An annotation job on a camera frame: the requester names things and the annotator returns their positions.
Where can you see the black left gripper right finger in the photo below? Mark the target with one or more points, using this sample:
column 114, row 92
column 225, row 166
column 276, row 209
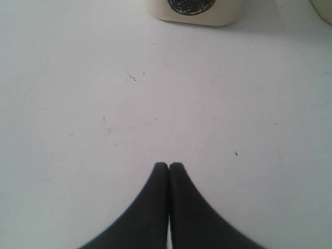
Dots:
column 193, row 222

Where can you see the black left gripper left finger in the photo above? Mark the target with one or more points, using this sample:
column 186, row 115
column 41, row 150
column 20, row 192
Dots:
column 144, row 224

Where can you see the cream bin with circle mark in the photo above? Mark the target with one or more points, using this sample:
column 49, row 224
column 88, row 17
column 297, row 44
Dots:
column 199, row 12

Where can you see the cream bin with triangle mark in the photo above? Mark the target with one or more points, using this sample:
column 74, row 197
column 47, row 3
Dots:
column 323, row 8

